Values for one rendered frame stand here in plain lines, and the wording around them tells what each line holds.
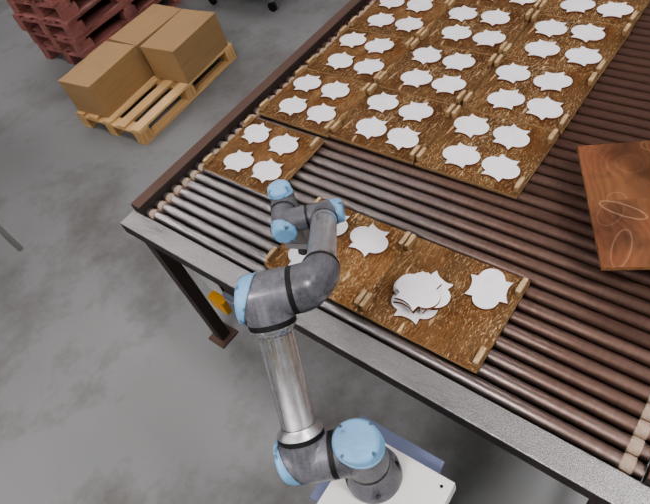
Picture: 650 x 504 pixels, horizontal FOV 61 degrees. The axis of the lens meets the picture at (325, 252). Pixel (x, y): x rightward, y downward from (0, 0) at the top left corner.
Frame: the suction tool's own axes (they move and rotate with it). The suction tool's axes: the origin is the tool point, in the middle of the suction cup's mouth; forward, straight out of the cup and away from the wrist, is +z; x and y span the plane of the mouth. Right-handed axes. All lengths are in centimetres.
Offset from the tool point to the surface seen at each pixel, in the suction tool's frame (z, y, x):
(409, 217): 6.5, -32.6, -21.9
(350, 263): 4.6, -16.0, 1.2
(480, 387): 6, -61, 40
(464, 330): 5, -56, 23
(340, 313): 6.4, -16.2, 20.0
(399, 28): 4, -11, -140
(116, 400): 98, 122, 30
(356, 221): 4.6, -14.2, -17.6
